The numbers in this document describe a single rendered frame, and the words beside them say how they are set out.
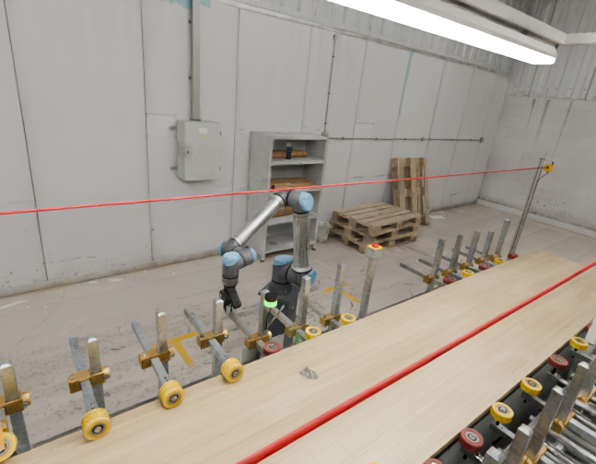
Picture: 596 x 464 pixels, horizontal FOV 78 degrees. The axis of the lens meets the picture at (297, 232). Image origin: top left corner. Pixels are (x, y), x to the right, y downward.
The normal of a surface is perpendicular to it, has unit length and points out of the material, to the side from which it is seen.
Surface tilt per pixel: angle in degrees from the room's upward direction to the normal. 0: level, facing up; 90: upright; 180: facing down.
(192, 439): 0
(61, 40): 90
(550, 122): 90
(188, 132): 90
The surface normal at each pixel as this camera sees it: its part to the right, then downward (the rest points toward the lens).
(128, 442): 0.10, -0.93
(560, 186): -0.78, 0.15
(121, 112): 0.61, 0.33
